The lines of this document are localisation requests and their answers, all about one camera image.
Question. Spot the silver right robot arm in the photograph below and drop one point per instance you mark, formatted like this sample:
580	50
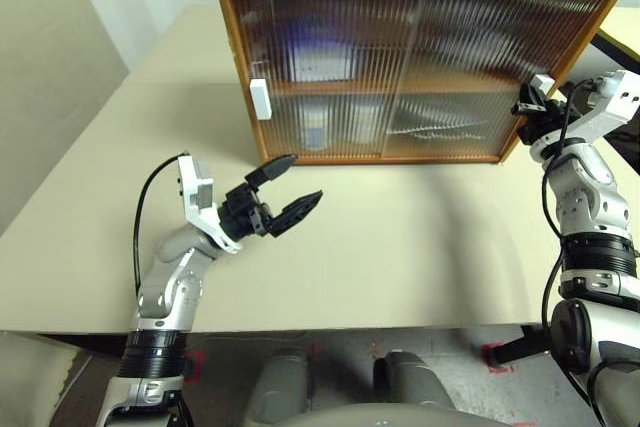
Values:
595	187

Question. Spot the beige side table black frame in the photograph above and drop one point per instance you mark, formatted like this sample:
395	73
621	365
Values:
625	27

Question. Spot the purple tissue pack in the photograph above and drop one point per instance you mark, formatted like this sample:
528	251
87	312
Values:
320	54

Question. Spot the grey robot leg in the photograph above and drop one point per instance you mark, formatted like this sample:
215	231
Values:
280	382
415	377

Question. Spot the grey right robot leg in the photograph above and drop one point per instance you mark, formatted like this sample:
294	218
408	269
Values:
415	377

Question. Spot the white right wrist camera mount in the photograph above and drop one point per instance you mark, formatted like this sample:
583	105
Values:
615	97

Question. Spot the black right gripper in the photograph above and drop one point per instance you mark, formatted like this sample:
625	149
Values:
537	127

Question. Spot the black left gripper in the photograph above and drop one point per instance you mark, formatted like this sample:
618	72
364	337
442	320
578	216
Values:
242	212

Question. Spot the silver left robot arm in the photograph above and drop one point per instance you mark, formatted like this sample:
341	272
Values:
170	277

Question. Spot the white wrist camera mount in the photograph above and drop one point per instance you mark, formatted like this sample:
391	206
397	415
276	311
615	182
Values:
195	192
615	97

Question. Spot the white jar with blue label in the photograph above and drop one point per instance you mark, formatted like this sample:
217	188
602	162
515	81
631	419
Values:
312	127

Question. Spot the grey left robot leg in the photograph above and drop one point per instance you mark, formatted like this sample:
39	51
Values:
280	382

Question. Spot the ribbed clear sliding cabinet door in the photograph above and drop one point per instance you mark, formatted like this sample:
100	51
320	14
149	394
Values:
340	12
500	37

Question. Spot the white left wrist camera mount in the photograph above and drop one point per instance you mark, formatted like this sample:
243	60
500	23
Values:
195	192

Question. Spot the black table leg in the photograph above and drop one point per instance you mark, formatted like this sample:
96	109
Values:
525	344

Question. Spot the grey robot torso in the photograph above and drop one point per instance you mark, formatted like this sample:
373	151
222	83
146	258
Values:
400	417

